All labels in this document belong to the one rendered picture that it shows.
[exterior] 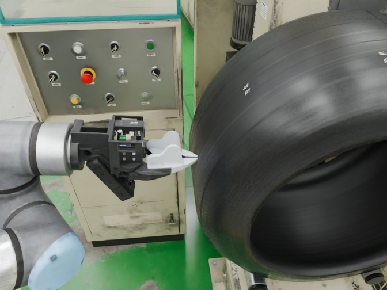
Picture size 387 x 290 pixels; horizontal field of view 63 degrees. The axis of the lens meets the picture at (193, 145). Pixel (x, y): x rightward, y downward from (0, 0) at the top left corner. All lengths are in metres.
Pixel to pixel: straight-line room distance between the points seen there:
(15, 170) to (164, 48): 0.72
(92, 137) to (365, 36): 0.43
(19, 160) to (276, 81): 0.40
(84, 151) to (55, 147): 0.05
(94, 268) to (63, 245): 1.38
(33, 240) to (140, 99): 0.82
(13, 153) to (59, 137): 0.07
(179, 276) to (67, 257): 1.31
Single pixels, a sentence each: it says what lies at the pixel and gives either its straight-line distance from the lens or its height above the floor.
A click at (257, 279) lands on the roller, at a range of 0.79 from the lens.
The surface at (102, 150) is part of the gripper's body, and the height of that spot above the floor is 1.28.
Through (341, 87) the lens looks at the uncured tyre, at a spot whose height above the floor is 1.42.
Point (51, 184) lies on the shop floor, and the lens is 2.38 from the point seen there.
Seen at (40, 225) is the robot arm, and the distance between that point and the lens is 0.55.
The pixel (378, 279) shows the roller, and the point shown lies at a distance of 0.91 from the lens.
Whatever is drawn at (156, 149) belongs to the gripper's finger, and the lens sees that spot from 0.57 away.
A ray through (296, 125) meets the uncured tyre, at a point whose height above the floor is 1.37.
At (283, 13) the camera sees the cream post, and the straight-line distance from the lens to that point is 0.75.
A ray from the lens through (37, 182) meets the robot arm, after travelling 0.63.
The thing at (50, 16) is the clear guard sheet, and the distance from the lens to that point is 1.13.
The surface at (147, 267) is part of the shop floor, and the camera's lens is 1.85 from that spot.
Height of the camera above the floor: 1.63
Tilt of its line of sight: 42 degrees down
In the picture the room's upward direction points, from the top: straight up
